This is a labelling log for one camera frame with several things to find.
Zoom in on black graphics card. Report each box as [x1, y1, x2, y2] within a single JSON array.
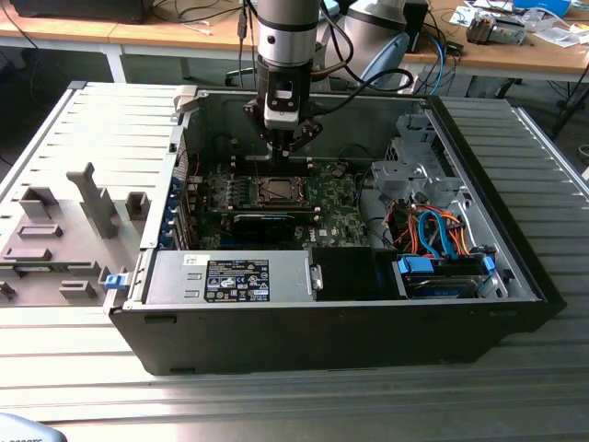
[[229, 211, 298, 243]]

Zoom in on blue box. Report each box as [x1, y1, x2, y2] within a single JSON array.
[[513, 0, 572, 16]]

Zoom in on grey parts rack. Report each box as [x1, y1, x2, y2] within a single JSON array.
[[0, 161, 153, 308]]

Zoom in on black plastic shroud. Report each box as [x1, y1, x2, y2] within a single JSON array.
[[310, 247, 399, 301]]

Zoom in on CPU cooler heatsink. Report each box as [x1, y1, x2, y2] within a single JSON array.
[[465, 12, 528, 47]]

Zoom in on white paper documents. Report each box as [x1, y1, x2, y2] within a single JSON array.
[[528, 16, 589, 50]]

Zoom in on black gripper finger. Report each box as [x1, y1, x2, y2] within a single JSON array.
[[279, 103, 324, 169], [242, 99, 280, 163]]

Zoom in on blue wire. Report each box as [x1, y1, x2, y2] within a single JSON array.
[[416, 207, 455, 262]]

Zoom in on silver metal bracket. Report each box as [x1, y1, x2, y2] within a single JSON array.
[[308, 262, 326, 292]]

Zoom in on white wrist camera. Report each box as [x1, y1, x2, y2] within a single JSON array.
[[263, 76, 300, 130]]

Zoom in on grey rounded device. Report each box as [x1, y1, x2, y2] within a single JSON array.
[[0, 413, 64, 442]]

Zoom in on grey power supply unit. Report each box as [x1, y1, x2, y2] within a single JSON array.
[[142, 250, 318, 305]]

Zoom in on CPU socket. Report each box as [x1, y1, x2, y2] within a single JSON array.
[[257, 176, 308, 207]]

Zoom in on wooden desk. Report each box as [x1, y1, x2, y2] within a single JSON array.
[[399, 0, 589, 84], [0, 0, 260, 85]]

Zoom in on black office chair base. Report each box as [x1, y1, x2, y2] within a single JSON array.
[[224, 64, 259, 89]]

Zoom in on white plastic item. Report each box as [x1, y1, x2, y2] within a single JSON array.
[[396, 72, 421, 96]]

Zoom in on silver metal drive cage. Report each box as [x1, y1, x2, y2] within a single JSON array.
[[367, 112, 512, 296]]

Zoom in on grey case handle latch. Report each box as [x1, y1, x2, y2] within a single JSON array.
[[172, 85, 200, 124]]

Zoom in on black PC case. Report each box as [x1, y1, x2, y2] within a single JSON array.
[[103, 87, 567, 377]]

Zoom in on metal socket cover frame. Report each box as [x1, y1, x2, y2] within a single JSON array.
[[260, 176, 307, 207]]

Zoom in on black power supply label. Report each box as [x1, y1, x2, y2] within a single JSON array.
[[204, 258, 272, 304]]

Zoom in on hard disk in blue carrier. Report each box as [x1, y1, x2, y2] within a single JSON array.
[[390, 255, 498, 300]]

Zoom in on green motherboard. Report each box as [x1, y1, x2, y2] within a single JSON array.
[[181, 156, 372, 252]]

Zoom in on red orange wire bundle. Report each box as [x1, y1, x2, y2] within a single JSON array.
[[386, 204, 418, 248]]

